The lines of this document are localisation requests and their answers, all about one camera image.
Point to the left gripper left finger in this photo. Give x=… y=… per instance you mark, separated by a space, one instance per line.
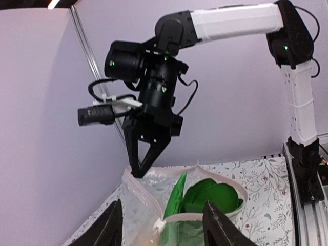
x=106 y=230

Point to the clear zip top bag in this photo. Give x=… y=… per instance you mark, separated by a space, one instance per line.
x=165 y=207

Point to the front aluminium rail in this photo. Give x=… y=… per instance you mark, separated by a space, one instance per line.
x=309 y=220

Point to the right aluminium frame post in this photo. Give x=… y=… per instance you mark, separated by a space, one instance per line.
x=92 y=62

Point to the floral tablecloth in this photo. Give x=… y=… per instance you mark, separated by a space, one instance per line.
x=267 y=216

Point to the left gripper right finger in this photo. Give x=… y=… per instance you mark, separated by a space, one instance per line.
x=219 y=230

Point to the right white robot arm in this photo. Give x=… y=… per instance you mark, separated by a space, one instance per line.
x=285 y=40

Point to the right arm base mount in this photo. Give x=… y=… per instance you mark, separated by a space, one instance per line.
x=306 y=161

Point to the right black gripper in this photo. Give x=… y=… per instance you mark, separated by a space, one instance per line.
x=150 y=127

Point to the green bok choy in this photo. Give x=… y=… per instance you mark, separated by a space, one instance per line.
x=193 y=200

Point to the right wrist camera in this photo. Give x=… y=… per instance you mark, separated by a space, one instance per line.
x=107 y=110

